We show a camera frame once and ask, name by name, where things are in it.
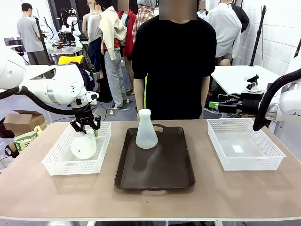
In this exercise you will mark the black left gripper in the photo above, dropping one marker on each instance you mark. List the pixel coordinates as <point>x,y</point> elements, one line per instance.
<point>83,110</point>

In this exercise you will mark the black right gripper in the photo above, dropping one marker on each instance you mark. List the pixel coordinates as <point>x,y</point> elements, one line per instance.
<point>250,104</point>

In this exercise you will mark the translucent plastic conical flask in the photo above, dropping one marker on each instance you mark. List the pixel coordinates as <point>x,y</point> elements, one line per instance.
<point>146,134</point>
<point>83,147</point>

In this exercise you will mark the person left forearm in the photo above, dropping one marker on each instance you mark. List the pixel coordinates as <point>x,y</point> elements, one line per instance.
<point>204,96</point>

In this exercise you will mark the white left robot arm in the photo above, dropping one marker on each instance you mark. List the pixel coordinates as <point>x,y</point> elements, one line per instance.
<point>58,89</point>

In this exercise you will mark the person left hand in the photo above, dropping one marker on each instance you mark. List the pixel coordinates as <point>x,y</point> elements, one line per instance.
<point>201,115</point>

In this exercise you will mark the person right hand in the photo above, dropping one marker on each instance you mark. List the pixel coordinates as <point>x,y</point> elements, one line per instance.
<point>138,116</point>

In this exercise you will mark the grey metal floor plate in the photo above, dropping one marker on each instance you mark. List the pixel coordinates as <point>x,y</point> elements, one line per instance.
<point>110,112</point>

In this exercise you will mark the dark purple clothes pile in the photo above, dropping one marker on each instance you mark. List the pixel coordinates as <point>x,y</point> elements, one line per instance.
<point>87,77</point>

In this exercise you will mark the white perforated plastic basket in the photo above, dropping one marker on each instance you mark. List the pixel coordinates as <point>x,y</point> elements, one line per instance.
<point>58,166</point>

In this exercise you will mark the black chair with clothes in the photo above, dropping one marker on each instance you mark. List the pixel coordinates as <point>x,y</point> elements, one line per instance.
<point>84,75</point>

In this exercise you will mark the person torso black t-shirt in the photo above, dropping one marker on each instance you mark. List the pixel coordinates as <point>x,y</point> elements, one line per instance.
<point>174,66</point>

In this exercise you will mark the green white paper bag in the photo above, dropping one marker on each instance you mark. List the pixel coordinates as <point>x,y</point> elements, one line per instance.
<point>26,141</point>

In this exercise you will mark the brown cardboard box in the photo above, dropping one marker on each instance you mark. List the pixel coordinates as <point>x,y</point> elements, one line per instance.
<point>23,121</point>

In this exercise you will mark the white perforated basket with label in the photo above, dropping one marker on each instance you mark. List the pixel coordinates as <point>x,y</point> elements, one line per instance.
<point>270,153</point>

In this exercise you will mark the yellow garment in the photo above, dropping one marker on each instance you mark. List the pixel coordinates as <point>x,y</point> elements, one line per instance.
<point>68,59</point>

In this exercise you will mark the mannequin white shirt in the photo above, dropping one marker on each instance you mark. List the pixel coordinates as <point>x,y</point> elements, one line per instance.
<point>225,30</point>

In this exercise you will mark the long white table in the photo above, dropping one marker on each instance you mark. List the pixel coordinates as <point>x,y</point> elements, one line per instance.
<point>37,70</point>

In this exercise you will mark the black tripod stand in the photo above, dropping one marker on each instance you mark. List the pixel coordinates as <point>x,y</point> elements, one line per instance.
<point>258,35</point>

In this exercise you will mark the dark brown serving tray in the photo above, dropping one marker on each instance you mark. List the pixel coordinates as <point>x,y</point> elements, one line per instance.
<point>154,164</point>

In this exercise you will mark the mannequin cream jacket grey pants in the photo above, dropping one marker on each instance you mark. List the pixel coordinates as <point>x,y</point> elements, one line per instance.
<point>113,47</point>

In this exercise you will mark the black hanging jacket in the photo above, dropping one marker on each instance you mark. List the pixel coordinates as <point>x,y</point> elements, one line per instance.
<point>242,16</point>

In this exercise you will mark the mannequin white tank top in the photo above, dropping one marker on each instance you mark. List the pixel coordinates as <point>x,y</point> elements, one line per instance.
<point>92,30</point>

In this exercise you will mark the mannequin red shirt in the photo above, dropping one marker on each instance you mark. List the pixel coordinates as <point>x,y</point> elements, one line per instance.
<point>129,35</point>

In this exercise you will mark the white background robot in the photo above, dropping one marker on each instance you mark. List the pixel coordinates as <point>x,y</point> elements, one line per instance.
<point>70,23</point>

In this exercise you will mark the person in grey t-shirt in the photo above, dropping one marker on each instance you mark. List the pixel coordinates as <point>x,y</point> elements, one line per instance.
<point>30,35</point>

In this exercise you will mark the mannequin plaid shirt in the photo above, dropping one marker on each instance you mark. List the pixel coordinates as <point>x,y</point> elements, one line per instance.
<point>143,18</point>

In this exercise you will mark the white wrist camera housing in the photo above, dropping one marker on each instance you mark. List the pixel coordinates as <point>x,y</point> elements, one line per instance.
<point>93,96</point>

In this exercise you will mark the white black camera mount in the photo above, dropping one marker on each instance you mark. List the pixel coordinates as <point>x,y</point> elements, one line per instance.
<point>252,83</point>

